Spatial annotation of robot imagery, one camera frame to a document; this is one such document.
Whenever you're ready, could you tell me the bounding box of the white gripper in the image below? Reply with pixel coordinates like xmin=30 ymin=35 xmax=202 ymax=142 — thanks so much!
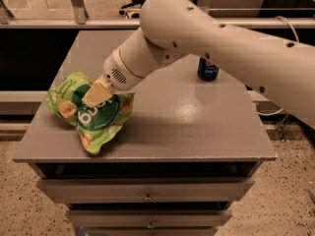
xmin=82 ymin=28 xmax=185 ymax=108

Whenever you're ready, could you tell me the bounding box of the green rice chip bag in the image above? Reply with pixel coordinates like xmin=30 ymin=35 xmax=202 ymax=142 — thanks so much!
xmin=44 ymin=72 xmax=134 ymax=154

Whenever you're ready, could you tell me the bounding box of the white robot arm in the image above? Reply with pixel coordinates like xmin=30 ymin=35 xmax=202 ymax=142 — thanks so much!
xmin=83 ymin=0 xmax=315 ymax=128

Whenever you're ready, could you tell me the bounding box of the blue Pepsi can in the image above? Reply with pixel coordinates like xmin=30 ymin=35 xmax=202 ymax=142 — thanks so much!
xmin=197 ymin=58 xmax=220 ymax=82

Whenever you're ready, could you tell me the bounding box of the grey drawer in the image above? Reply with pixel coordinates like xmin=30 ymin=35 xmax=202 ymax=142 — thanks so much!
xmin=66 ymin=210 xmax=231 ymax=229
xmin=37 ymin=178 xmax=254 ymax=204

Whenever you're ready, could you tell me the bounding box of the top grey drawer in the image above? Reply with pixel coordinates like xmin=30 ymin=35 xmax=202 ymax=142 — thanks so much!
xmin=37 ymin=178 xmax=254 ymax=204

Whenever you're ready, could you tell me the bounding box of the metal railing frame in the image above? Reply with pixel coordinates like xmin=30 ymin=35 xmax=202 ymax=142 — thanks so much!
xmin=1 ymin=0 xmax=315 ymax=24

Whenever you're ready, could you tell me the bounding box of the white cable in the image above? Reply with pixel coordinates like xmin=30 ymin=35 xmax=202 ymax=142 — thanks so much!
xmin=257 ymin=15 xmax=300 ymax=117

